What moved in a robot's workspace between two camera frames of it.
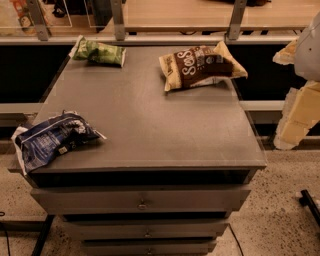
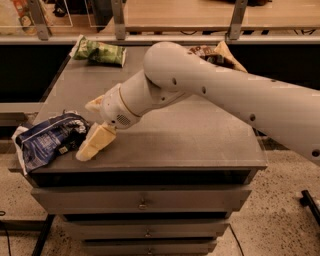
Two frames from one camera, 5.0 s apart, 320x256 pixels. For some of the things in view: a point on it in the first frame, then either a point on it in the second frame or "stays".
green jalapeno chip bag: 98,52 stays
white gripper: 309,55 to 114,107
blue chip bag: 47,138 stays
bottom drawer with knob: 148,248 stays
